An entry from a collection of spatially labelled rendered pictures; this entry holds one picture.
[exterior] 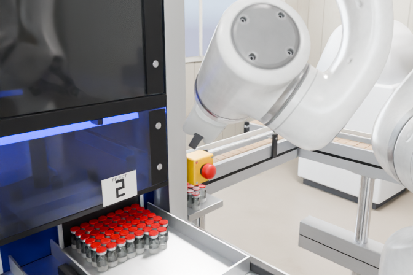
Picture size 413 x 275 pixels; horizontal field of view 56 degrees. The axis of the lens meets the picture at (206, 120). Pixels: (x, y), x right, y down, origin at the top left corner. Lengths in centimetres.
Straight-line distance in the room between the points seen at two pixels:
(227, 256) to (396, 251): 44
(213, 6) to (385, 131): 338
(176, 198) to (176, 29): 41
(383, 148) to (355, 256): 118
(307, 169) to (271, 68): 311
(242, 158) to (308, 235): 57
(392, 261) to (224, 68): 31
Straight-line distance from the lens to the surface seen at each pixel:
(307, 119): 37
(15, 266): 88
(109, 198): 86
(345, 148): 150
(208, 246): 90
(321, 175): 336
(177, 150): 94
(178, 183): 97
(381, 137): 52
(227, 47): 32
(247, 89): 34
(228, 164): 126
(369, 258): 165
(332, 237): 169
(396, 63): 309
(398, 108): 51
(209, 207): 108
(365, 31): 38
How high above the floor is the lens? 137
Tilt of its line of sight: 14 degrees down
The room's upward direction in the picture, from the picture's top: straight up
